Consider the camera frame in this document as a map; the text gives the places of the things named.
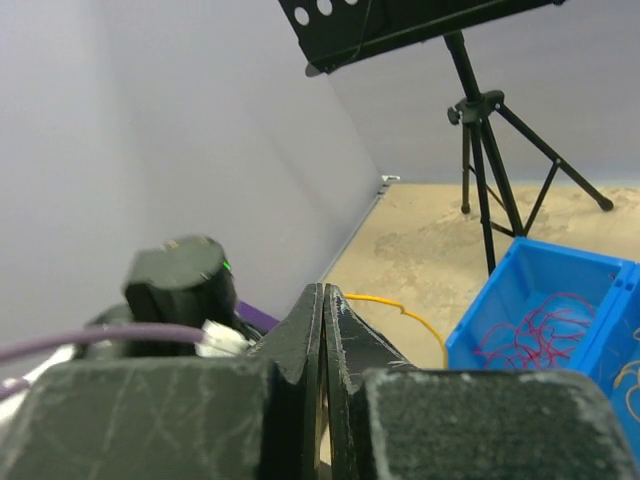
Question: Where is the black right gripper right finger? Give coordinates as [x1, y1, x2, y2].
[323, 285, 639, 479]

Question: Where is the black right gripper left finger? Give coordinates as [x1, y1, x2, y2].
[1, 284, 324, 480]

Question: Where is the yellow cable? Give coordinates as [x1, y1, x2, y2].
[344, 293, 448, 370]
[612, 327, 640, 421]

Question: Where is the red cable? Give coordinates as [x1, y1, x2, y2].
[472, 292, 598, 370]

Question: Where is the blue three-compartment plastic bin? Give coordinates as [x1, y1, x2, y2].
[446, 239, 639, 434]

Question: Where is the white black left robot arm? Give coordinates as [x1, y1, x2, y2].
[1, 236, 267, 426]

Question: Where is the purple box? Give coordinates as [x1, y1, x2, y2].
[236, 301, 279, 333]

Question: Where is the black music stand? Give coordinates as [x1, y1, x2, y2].
[279, 0, 614, 270]

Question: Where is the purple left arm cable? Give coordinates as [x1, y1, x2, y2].
[0, 322, 206, 401]

